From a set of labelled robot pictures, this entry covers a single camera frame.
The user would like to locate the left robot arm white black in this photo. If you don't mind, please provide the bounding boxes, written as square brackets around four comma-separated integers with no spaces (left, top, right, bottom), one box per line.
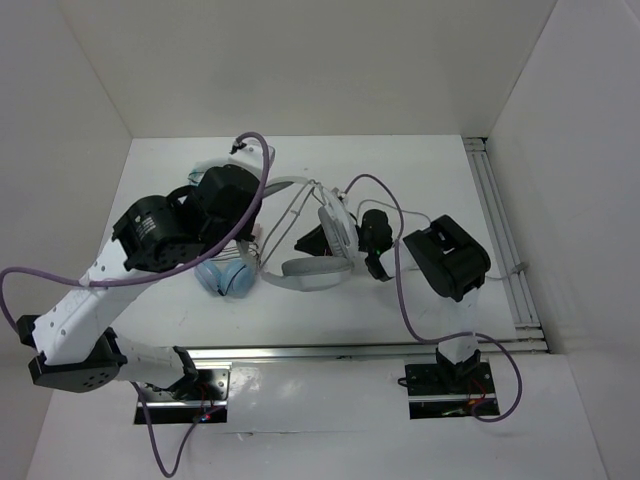
[16,164,268,399]

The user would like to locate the pink blue cat-ear headphones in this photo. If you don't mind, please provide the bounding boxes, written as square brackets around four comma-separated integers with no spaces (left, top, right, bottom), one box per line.
[193,223,262,298]

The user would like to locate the teal white cat-ear headphones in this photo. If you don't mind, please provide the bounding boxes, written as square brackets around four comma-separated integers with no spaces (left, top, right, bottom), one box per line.
[187,159,217,186]

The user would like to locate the grey white headphones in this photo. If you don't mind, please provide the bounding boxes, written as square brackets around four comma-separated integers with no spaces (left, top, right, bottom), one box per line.
[259,176,359,292]

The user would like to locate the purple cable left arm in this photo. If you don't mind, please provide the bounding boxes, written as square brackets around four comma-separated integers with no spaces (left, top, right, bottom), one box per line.
[0,130,274,476]

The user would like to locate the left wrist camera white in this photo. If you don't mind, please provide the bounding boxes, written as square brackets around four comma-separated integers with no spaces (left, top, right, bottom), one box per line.
[224,139,264,178]

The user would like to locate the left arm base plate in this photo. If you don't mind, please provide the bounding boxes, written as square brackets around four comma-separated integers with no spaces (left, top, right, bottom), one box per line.
[141,362,231,425]

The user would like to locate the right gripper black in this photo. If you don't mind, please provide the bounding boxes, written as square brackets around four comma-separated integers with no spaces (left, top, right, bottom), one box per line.
[295,210,374,259]

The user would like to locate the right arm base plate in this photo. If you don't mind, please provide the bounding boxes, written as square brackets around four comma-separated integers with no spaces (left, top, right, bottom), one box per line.
[397,361,500,420]

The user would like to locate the aluminium rail front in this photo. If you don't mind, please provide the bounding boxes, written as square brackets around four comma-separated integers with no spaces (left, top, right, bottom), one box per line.
[184,339,546,364]

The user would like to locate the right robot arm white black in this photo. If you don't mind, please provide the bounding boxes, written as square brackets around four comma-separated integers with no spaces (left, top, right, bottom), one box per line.
[356,209,491,392]

